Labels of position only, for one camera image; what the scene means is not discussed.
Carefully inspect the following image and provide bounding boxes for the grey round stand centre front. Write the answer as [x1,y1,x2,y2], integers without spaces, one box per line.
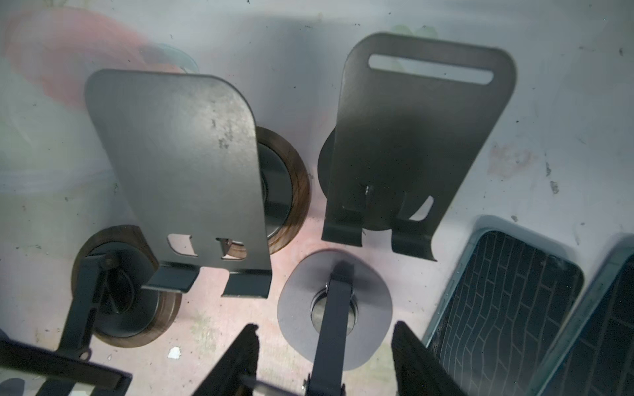
[277,249,393,395]

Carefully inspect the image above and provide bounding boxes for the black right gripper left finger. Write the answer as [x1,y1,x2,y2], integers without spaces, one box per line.
[193,323,259,396]

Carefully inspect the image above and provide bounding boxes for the black phone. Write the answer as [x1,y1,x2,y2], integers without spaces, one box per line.
[526,245,633,395]

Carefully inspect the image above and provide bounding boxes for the phone with reflective screen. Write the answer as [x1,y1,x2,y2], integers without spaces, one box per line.
[424,229,584,395]

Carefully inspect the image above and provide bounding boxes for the grey stand far right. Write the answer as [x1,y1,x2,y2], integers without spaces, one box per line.
[318,32,517,260]

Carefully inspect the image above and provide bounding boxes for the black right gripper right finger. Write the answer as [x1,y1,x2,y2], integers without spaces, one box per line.
[391,321,466,396]

